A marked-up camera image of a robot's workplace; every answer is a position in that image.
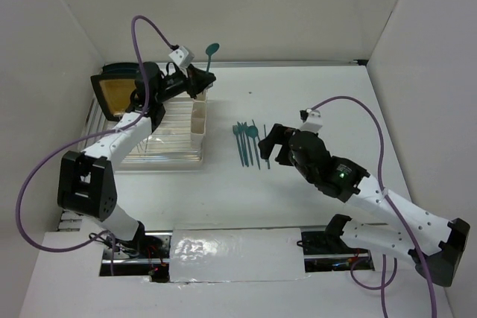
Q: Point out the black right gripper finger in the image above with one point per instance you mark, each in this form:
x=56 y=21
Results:
x=285 y=156
x=276 y=136

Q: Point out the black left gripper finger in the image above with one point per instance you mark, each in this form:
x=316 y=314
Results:
x=199 y=74
x=198 y=85

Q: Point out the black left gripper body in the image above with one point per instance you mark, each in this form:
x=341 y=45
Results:
x=174 y=85

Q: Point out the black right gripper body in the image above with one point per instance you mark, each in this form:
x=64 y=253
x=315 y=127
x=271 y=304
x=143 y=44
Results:
x=301 y=167

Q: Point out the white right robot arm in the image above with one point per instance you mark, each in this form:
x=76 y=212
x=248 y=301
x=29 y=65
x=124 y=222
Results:
x=434 y=245

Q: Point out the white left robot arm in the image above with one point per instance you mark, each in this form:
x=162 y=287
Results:
x=87 y=183

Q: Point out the white utensil holder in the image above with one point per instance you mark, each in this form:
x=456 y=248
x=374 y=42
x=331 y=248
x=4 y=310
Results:
x=198 y=120

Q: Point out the dark teal plate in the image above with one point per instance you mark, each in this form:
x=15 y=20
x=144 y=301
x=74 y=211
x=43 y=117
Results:
x=121 y=68

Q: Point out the yellow square plate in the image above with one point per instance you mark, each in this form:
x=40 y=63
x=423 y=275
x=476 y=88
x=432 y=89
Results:
x=112 y=94

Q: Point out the clear plastic dish rack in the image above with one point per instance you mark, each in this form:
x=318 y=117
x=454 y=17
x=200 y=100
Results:
x=169 y=147

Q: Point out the white taped cover panel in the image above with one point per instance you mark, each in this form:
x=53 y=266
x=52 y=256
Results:
x=238 y=255

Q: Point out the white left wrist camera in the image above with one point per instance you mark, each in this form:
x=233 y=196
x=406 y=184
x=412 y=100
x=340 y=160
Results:
x=182 y=57

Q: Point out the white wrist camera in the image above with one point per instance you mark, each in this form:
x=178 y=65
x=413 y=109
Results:
x=182 y=57
x=311 y=120

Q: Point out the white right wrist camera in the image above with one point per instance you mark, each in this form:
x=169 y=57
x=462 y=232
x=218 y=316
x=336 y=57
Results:
x=311 y=120

